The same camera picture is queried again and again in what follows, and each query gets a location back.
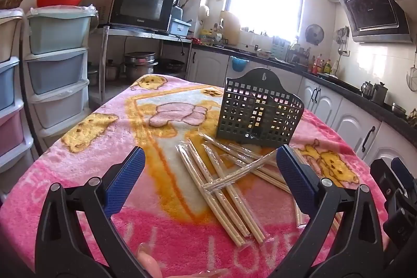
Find stacked metal pots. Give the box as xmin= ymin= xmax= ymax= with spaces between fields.
xmin=124 ymin=52 xmax=159 ymax=83

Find small metal pot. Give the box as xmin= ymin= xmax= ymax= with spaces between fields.
xmin=106 ymin=60 xmax=121 ymax=81

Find pile of chopsticks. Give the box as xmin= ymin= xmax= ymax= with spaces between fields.
xmin=175 ymin=133 xmax=341 ymax=248

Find hanging metal utensils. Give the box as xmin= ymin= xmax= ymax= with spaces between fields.
xmin=335 ymin=26 xmax=351 ymax=55

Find pastel plastic drawer cabinet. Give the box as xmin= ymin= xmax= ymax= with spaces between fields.
xmin=26 ymin=4 xmax=98 ymax=138
xmin=0 ymin=9 xmax=33 ymax=174

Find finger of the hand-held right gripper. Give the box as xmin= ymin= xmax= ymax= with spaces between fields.
xmin=370 ymin=158 xmax=404 ymax=205
xmin=391 ymin=157 xmax=417 ymax=194

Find blue hanging bin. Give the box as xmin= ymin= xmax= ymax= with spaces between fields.
xmin=231 ymin=55 xmax=250 ymax=72

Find person's left hand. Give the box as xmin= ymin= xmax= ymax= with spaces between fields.
xmin=137 ymin=242 xmax=230 ymax=278

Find metal shelf table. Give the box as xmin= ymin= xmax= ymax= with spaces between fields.
xmin=89 ymin=26 xmax=193 ymax=103

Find black microwave oven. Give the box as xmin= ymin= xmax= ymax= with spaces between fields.
xmin=98 ymin=0 xmax=176 ymax=34

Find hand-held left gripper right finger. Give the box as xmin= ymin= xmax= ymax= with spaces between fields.
xmin=276 ymin=144 xmax=387 ymax=278

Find pink printed blanket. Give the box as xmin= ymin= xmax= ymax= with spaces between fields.
xmin=0 ymin=73 xmax=391 ymax=278

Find wire strainer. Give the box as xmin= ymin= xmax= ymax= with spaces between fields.
xmin=406 ymin=65 xmax=417 ymax=93

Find pale knife block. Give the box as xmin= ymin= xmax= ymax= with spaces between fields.
xmin=272 ymin=36 xmax=290 ymax=54

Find black perforated utensil holder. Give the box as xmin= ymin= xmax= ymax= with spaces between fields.
xmin=216 ymin=67 xmax=305 ymax=148

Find round wall vent fan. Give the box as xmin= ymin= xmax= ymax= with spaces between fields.
xmin=305 ymin=24 xmax=324 ymax=46

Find metal kettle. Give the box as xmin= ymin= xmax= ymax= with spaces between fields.
xmin=371 ymin=82 xmax=389 ymax=104

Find black wok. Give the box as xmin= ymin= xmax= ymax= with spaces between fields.
xmin=158 ymin=59 xmax=186 ymax=73

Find black kitchen countertop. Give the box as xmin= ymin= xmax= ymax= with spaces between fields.
xmin=192 ymin=40 xmax=417 ymax=148

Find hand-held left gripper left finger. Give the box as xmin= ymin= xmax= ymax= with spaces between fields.
xmin=34 ymin=147 xmax=146 ymax=278

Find white kitchen cabinets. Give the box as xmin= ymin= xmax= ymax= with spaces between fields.
xmin=187 ymin=48 xmax=417 ymax=181

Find wicker basket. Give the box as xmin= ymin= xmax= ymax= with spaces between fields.
xmin=0 ymin=0 xmax=25 ymax=10

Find row of condiment bottles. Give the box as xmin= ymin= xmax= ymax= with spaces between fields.
xmin=309 ymin=53 xmax=339 ymax=75

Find wooden cutting board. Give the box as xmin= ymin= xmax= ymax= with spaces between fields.
xmin=220 ymin=11 xmax=242 ymax=41

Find blue plastic dish container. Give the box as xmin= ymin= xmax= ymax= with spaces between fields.
xmin=169 ymin=18 xmax=192 ymax=36

